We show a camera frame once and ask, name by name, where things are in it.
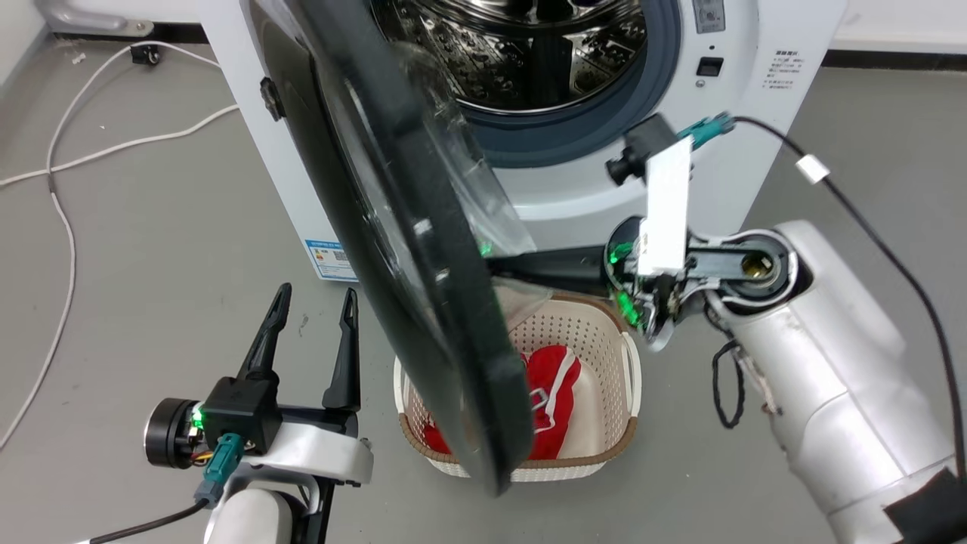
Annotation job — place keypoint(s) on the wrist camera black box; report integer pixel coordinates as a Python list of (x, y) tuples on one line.
[(238, 412), (642, 147)]

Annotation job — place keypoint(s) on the steel washing machine drum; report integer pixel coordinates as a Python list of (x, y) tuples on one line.
[(498, 68)]

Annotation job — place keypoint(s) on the red garment with white trim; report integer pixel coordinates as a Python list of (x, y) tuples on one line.
[(555, 385)]

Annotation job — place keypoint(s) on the white front-load washing machine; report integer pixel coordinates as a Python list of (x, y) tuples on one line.
[(574, 193)]

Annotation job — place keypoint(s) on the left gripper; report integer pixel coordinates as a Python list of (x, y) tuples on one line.
[(317, 449)]

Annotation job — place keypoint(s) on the white right camera bracket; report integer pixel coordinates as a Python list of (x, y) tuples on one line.
[(668, 211)]

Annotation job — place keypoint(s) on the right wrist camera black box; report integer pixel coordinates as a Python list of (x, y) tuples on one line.
[(642, 147)]

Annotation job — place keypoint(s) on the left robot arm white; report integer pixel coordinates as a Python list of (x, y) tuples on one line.
[(253, 517)]

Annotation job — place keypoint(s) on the grey metal base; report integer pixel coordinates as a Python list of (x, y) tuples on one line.
[(91, 19)]

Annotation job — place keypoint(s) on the white perforated laundry basket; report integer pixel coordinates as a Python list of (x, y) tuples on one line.
[(604, 355)]

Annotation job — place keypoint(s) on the grey rubber door gasket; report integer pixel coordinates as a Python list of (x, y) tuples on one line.
[(574, 132)]

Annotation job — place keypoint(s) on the blue energy label sticker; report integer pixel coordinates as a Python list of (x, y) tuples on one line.
[(331, 260)]

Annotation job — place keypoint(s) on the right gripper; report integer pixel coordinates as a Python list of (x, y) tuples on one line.
[(718, 268)]

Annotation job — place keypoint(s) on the black floor socket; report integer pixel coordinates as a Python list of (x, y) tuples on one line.
[(144, 54)]

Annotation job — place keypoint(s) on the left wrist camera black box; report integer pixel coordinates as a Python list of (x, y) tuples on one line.
[(238, 412)]

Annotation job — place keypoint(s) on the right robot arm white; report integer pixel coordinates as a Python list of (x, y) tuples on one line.
[(831, 378)]

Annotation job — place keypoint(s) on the dark round washing machine door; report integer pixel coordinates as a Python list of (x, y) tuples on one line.
[(423, 287)]

